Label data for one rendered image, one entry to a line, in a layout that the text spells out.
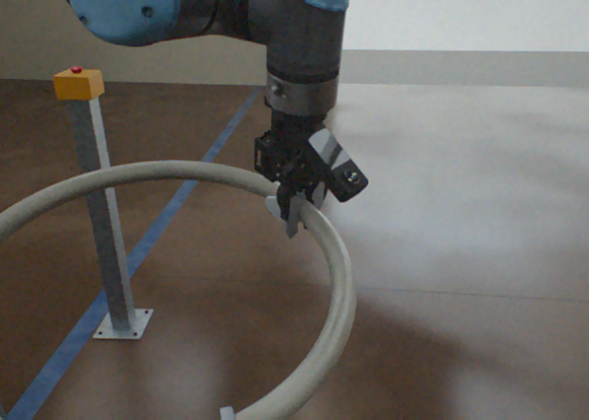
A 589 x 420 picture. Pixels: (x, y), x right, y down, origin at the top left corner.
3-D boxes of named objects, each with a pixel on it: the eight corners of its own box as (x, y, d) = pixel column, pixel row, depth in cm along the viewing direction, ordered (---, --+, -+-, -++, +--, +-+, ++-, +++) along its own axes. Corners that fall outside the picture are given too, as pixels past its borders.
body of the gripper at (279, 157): (290, 156, 77) (294, 82, 69) (331, 180, 72) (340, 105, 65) (252, 175, 73) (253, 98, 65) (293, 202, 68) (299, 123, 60)
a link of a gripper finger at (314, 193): (298, 205, 82) (296, 160, 76) (324, 223, 79) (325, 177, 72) (284, 214, 80) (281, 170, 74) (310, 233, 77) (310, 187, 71)
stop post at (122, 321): (154, 311, 229) (116, 65, 180) (139, 340, 211) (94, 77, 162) (110, 310, 229) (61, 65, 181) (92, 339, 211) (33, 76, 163)
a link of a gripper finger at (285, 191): (294, 209, 74) (303, 158, 69) (302, 215, 73) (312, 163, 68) (270, 219, 71) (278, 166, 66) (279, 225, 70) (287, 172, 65)
